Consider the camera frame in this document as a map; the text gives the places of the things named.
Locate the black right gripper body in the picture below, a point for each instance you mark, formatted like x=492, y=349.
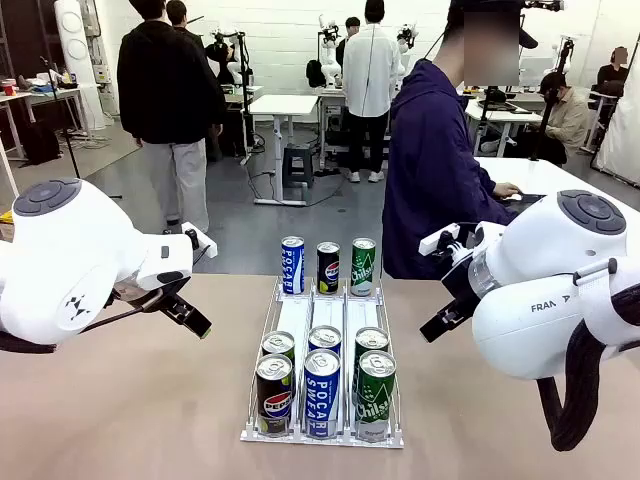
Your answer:
x=462, y=280

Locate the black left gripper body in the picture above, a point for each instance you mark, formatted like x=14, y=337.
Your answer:
x=142, y=297

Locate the green Chilsung cider can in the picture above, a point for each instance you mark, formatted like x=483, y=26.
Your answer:
x=375, y=400
x=371, y=340
x=363, y=275

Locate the black Pepsi can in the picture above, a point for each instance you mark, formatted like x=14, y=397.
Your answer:
x=274, y=400
x=328, y=272
x=278, y=342

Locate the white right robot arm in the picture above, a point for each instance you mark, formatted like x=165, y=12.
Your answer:
x=540, y=250

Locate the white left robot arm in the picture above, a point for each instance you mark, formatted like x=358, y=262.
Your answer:
x=75, y=240

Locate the person's right forearm purple sleeve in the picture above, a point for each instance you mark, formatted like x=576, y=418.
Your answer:
x=487, y=207

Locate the person in purple jacket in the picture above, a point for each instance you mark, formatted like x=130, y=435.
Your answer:
x=425, y=175

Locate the seated person beige jacket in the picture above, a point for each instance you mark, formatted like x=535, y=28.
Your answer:
x=567, y=115

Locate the person black hoodie grey trousers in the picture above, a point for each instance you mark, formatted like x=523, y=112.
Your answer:
x=165, y=85

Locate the person white shirt black trousers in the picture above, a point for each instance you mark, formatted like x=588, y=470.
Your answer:
x=370, y=65

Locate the person with headphones black top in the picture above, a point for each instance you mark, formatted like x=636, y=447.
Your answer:
x=612, y=75

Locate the person black hair dark top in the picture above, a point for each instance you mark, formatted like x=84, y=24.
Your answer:
x=352, y=25

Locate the person in black coat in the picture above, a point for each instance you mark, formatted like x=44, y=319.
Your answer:
x=176, y=12

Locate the person's right hand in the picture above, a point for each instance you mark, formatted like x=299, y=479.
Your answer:
x=506, y=192

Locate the clear can dispenser rack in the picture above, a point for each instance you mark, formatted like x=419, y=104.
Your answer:
x=295, y=315

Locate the blue Pocari Sweat can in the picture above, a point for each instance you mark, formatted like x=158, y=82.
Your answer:
x=322, y=395
x=325, y=337
x=293, y=270

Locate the white table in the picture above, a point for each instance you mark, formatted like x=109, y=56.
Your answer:
x=550, y=175

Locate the white office desk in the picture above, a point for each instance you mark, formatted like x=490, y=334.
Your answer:
x=500, y=116

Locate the grey plastic stool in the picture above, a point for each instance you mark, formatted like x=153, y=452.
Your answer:
x=298, y=165

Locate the white curtain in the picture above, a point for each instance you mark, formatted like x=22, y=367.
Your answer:
x=622, y=140

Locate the white cluttered desk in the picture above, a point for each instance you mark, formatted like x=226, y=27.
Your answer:
x=50, y=92

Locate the white standing desk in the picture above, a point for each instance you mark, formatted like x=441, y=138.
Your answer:
x=282, y=104

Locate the red cup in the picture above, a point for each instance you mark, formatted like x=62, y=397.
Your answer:
x=9, y=89

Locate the black backpack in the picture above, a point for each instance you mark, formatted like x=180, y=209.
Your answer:
x=315, y=75

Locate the white tower air conditioner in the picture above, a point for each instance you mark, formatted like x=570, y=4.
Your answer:
x=75, y=50

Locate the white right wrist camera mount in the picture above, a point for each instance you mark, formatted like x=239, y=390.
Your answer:
x=435, y=242

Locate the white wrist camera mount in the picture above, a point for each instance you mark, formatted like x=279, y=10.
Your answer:
x=205, y=247
x=435, y=242

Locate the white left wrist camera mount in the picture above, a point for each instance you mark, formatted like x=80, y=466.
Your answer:
x=205, y=247

